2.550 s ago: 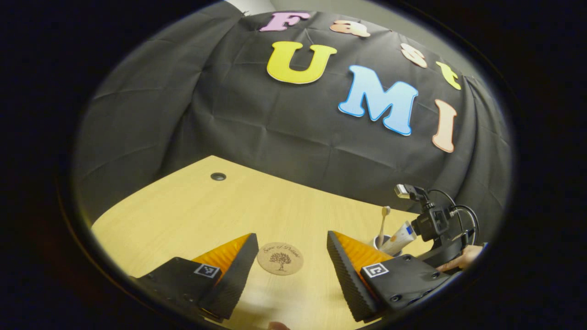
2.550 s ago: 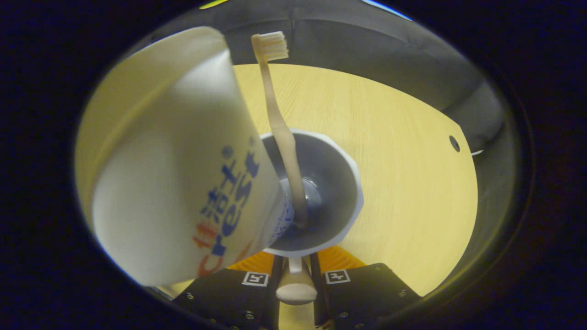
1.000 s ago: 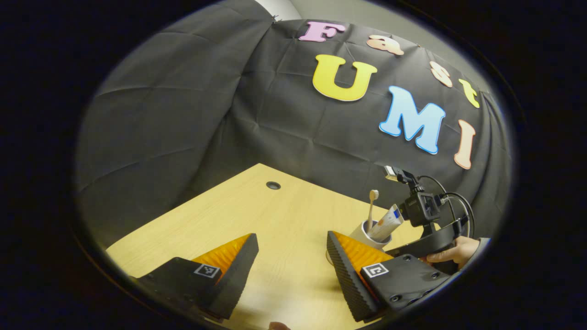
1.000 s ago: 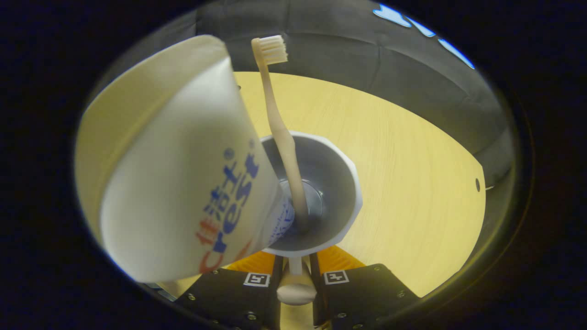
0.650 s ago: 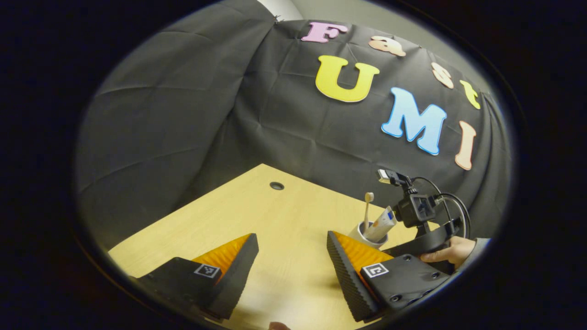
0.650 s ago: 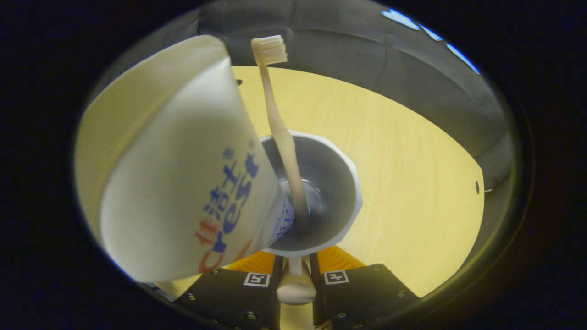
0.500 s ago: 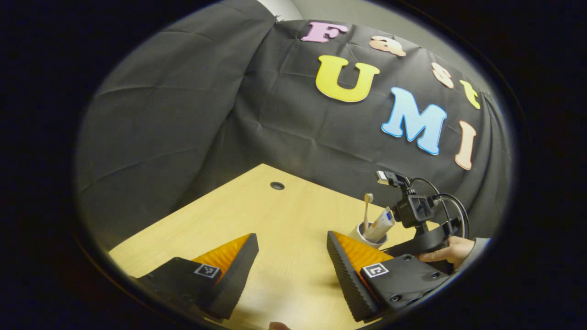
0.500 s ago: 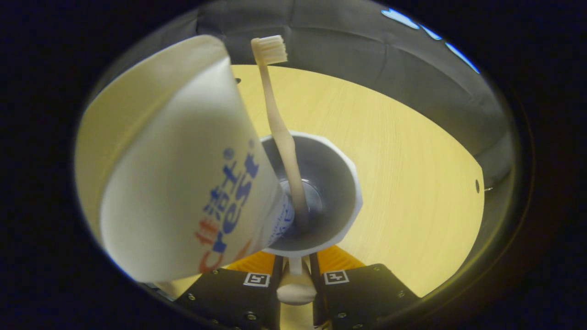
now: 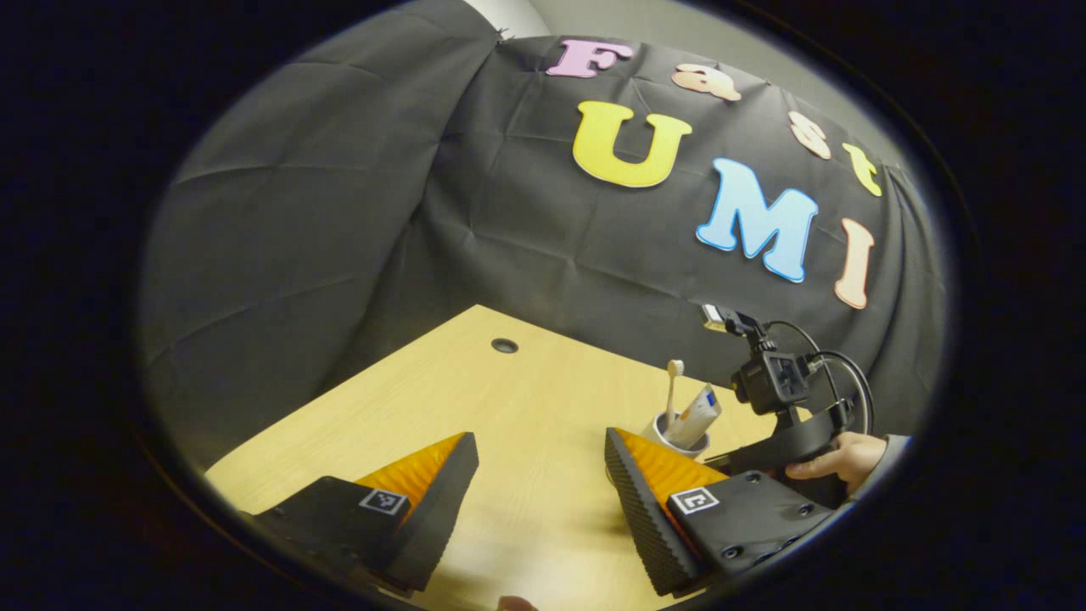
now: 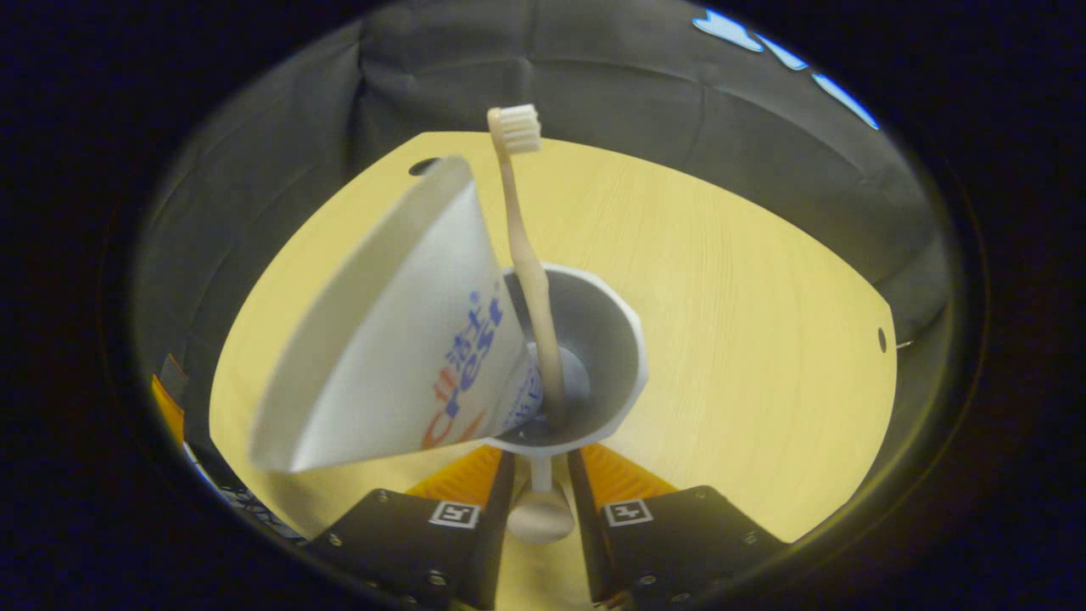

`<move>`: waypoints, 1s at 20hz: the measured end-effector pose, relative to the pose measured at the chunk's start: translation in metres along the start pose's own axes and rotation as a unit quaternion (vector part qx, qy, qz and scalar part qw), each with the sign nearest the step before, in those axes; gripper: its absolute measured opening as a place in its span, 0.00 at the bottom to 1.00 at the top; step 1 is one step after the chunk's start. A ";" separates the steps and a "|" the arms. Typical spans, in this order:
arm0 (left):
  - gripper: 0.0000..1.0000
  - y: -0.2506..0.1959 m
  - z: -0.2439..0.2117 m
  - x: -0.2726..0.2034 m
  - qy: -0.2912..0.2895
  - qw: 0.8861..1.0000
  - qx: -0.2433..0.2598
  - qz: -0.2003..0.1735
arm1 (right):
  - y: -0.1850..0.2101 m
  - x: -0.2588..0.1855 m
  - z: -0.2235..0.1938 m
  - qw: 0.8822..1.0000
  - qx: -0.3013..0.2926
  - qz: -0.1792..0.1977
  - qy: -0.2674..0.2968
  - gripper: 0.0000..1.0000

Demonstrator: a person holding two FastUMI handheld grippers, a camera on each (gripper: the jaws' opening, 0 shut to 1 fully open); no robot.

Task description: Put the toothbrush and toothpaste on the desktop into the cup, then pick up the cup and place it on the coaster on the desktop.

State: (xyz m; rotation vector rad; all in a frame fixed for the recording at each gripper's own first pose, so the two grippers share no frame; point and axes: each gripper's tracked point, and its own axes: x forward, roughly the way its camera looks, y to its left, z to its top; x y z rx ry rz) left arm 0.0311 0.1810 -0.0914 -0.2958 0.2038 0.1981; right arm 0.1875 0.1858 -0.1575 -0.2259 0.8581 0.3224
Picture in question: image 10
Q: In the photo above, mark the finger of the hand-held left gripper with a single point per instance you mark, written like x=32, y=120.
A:
x=168, y=407

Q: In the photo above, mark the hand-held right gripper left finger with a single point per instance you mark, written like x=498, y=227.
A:
x=501, y=543

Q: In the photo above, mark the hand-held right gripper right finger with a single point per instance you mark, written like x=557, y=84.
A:
x=585, y=543

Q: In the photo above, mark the white cup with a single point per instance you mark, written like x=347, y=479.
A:
x=607, y=339

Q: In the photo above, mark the white toothpaste tube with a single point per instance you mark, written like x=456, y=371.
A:
x=399, y=339

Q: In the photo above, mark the beige toothbrush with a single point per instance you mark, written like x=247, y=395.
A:
x=528, y=263

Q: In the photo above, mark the black backdrop cloth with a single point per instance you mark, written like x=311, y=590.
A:
x=594, y=68

